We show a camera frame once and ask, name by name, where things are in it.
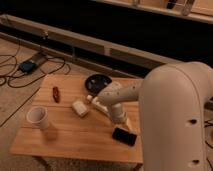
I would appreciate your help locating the red brown small object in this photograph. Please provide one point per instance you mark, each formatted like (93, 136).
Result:
(56, 94)

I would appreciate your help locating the white toy block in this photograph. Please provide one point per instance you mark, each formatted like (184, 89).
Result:
(95, 102)

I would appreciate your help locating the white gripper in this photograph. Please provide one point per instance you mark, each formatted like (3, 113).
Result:
(119, 116)

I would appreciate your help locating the black round plate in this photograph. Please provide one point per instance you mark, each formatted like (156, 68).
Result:
(96, 82)

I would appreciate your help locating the white paper cup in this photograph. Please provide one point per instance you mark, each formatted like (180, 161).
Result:
(38, 117)

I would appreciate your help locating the blue power adapter box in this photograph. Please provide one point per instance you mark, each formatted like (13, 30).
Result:
(27, 67)

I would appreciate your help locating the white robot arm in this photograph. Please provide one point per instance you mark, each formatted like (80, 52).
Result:
(171, 104)

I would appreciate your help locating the wooden table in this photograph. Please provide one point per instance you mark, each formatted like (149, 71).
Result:
(70, 136)

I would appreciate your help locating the white rectangular block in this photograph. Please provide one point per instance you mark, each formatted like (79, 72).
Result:
(80, 108)

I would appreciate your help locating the black eraser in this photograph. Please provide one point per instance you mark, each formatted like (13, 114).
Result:
(124, 136)

